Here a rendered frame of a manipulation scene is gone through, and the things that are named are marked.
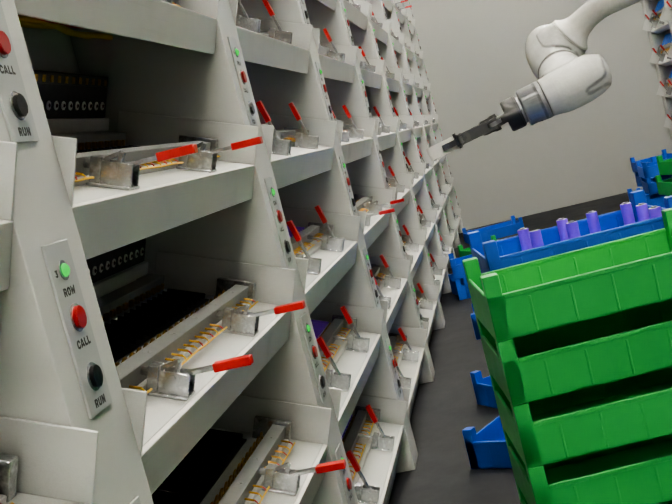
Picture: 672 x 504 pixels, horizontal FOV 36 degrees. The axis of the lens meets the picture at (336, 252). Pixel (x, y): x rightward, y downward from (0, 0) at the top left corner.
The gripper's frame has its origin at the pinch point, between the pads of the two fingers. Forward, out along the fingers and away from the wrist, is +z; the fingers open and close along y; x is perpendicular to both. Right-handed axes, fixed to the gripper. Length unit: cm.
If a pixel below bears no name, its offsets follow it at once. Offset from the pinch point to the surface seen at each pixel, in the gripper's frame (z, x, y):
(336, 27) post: 13, 40, 30
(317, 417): 24, -24, -110
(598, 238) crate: -20, -21, -86
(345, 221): 21.1, -4.1, -39.9
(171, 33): 14, 27, -128
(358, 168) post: 23.6, 4.5, 30.4
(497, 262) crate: -5, -18, -88
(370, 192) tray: 23.5, -2.6, 30.1
